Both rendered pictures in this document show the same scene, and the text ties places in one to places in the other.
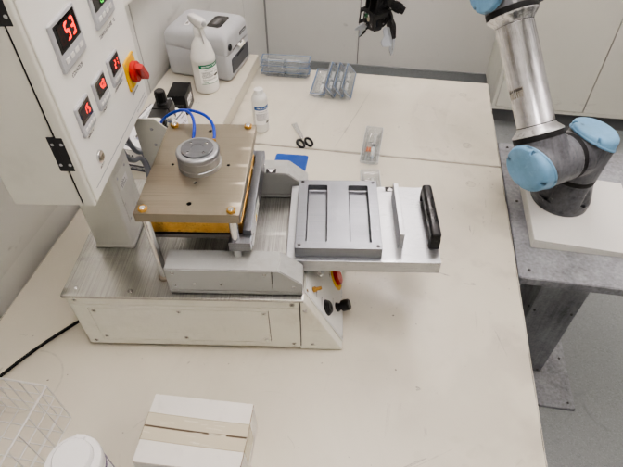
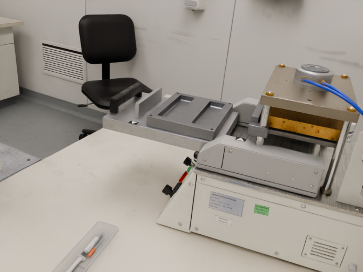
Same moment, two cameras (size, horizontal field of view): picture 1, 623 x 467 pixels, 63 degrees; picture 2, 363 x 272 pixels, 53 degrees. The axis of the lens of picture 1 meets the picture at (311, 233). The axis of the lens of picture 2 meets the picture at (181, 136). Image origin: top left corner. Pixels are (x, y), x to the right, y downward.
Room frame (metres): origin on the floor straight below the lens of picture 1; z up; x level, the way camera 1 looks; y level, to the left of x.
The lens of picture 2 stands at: (1.57, 0.15, 1.33)
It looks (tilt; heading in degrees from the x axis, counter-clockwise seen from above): 26 degrees down; 195
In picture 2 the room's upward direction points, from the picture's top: 6 degrees clockwise
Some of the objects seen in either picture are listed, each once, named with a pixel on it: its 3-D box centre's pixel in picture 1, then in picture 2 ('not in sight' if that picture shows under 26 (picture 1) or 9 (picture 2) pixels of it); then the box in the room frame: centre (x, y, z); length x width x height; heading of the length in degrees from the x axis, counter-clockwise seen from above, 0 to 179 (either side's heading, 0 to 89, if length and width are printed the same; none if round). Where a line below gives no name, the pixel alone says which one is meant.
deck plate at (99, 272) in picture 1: (197, 233); (306, 161); (0.75, 0.24, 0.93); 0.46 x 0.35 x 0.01; 88
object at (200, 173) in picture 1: (188, 169); (322, 101); (0.77, 0.24, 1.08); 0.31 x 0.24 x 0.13; 178
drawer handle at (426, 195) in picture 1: (430, 215); (127, 96); (0.74, -0.24, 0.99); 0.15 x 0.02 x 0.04; 178
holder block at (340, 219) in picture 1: (337, 216); (192, 113); (0.74, -0.05, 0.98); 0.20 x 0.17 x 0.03; 178
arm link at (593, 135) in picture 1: (584, 148); not in sight; (1.02, -0.67, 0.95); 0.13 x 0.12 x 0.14; 116
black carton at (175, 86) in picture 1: (180, 98); not in sight; (1.46, 0.42, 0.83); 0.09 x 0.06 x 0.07; 177
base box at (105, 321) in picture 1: (224, 256); (280, 191); (0.77, 0.20, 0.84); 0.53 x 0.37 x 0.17; 88
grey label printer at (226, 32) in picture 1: (209, 44); not in sight; (1.74, 0.36, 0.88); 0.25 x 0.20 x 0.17; 74
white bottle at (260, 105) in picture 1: (260, 109); not in sight; (1.40, 0.16, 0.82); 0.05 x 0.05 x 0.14
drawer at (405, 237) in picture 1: (361, 220); (174, 114); (0.74, -0.10, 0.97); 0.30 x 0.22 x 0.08; 88
